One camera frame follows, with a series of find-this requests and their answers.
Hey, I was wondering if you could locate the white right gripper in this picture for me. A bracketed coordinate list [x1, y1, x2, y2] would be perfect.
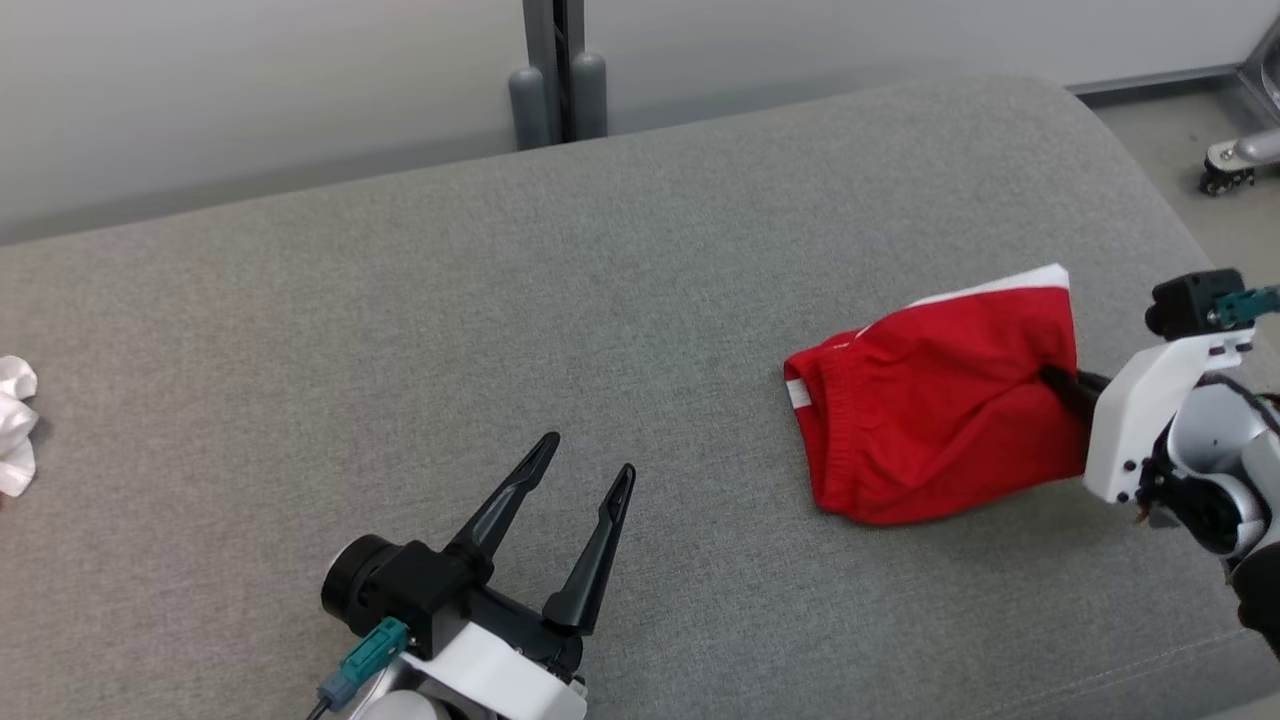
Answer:
[1040, 334, 1257, 505]

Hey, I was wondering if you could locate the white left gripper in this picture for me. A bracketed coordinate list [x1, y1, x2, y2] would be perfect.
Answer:
[404, 431, 637, 720]

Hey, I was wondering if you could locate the red shorts white stripe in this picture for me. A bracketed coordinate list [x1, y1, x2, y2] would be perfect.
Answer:
[783, 264, 1093, 528]

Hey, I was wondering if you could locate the red basketball jersey white trim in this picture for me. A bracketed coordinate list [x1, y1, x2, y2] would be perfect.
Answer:
[0, 355, 41, 499]

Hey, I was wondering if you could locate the silver leg with black caster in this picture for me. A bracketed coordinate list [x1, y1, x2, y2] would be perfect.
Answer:
[1200, 128, 1280, 197]

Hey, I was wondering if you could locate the right camera cable teal plug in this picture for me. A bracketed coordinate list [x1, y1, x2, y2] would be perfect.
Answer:
[1213, 285, 1280, 329]

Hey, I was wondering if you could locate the aluminium partition post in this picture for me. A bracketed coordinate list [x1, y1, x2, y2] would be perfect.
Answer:
[1235, 15, 1280, 131]
[508, 0, 609, 151]

